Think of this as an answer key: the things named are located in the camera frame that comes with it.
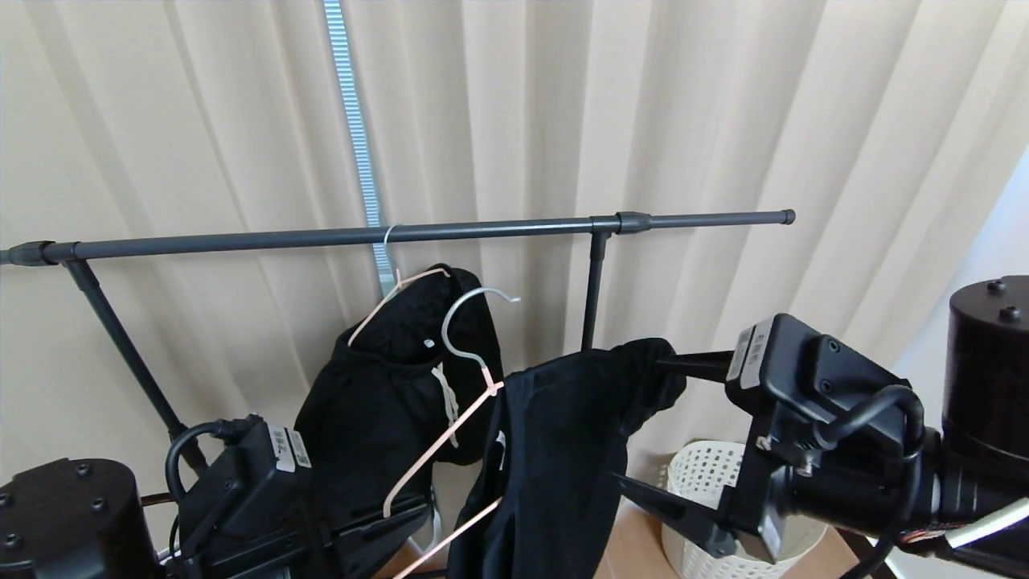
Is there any pink clothes hanger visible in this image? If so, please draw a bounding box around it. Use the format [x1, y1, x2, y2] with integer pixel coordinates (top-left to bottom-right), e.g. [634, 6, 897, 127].
[347, 225, 451, 348]
[382, 288, 522, 579]

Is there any white laundry basket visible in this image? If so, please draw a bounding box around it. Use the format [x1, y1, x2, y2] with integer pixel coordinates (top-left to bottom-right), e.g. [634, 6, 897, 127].
[661, 440, 829, 579]

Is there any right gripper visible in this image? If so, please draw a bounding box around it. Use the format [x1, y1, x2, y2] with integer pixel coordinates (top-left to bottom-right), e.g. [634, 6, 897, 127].
[615, 351, 941, 564]

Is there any black clothes rack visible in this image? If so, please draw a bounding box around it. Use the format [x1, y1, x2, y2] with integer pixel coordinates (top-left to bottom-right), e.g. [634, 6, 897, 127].
[0, 211, 797, 475]

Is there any black garment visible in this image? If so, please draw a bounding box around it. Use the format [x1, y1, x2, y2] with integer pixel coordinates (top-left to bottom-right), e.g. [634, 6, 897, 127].
[447, 338, 688, 579]
[293, 264, 506, 532]

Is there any beige curtain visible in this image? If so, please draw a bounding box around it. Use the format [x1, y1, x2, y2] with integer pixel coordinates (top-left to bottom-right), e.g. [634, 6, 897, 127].
[0, 0, 1029, 548]

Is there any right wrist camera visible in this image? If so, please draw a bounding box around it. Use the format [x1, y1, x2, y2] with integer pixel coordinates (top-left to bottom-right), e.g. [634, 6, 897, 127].
[726, 314, 925, 475]

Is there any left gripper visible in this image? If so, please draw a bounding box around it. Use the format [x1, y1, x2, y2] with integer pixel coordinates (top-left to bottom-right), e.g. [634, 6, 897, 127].
[265, 515, 363, 579]

